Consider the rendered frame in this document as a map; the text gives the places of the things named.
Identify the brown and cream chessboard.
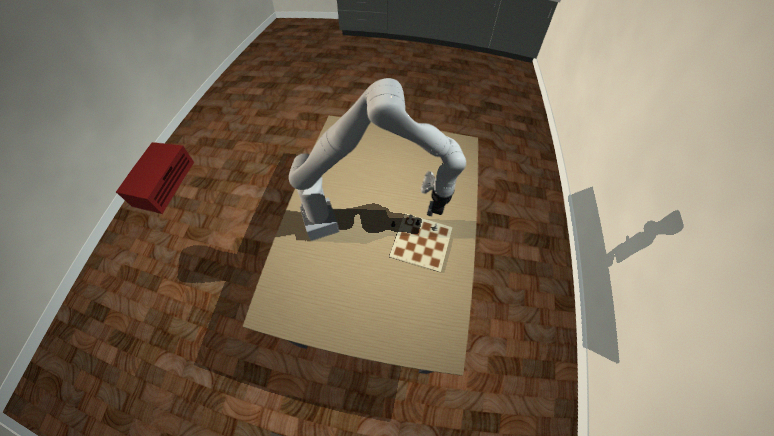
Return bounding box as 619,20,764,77
389,214,452,272

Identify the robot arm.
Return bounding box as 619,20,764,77
289,78,466,224

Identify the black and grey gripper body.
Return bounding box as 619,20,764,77
421,171,455,215

